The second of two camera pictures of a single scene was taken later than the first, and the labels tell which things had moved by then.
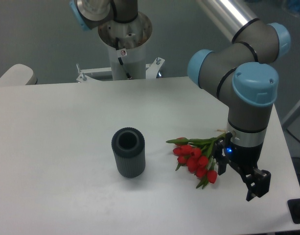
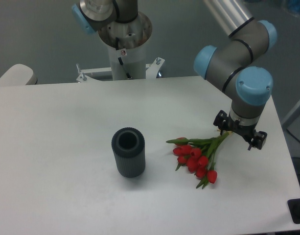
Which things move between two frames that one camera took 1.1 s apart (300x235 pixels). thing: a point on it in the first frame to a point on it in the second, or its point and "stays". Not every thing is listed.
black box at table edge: [297, 208] stays
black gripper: [258, 182] to [223, 122]
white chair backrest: [18, 74] stays
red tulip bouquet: [198, 155] stays
